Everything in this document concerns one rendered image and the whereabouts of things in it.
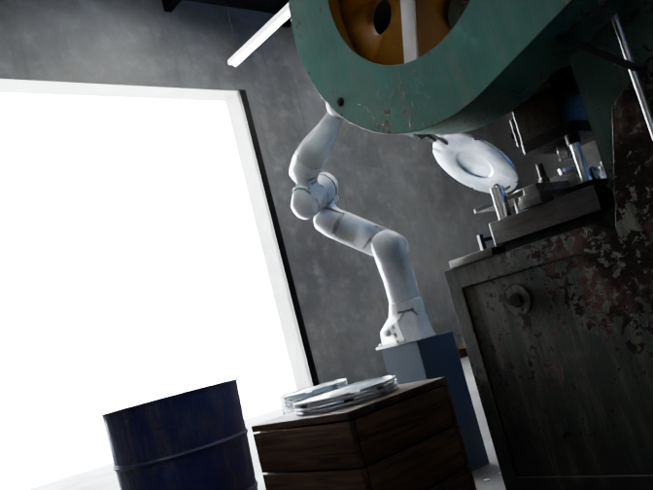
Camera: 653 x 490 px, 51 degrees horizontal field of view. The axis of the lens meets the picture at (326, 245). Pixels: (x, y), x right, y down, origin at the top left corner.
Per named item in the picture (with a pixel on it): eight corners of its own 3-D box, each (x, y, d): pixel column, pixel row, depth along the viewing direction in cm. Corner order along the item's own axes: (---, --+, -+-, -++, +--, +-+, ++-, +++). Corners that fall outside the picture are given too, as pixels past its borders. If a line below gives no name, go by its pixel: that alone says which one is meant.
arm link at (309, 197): (287, 174, 250) (262, 195, 238) (305, 141, 238) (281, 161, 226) (327, 206, 249) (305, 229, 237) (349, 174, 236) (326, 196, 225)
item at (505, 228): (494, 246, 173) (487, 224, 173) (584, 230, 202) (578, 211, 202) (601, 209, 150) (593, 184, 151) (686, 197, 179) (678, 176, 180)
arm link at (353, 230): (331, 239, 238) (345, 242, 256) (395, 267, 231) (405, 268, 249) (344, 210, 238) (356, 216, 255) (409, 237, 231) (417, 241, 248)
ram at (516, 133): (507, 152, 184) (477, 51, 188) (538, 151, 194) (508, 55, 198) (563, 125, 171) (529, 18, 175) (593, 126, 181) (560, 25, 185)
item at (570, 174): (549, 196, 176) (544, 180, 177) (579, 193, 186) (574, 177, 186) (580, 185, 169) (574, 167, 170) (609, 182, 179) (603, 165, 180)
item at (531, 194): (519, 210, 163) (507, 169, 164) (557, 205, 173) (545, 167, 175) (540, 201, 158) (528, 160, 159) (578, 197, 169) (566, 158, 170)
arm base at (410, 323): (367, 352, 239) (358, 313, 241) (404, 341, 251) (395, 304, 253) (411, 342, 222) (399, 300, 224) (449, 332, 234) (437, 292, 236)
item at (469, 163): (513, 205, 221) (514, 203, 222) (521, 157, 196) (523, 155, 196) (433, 172, 231) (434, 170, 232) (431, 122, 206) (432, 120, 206)
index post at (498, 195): (498, 221, 175) (488, 186, 176) (504, 221, 177) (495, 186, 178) (506, 218, 173) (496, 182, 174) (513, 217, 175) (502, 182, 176)
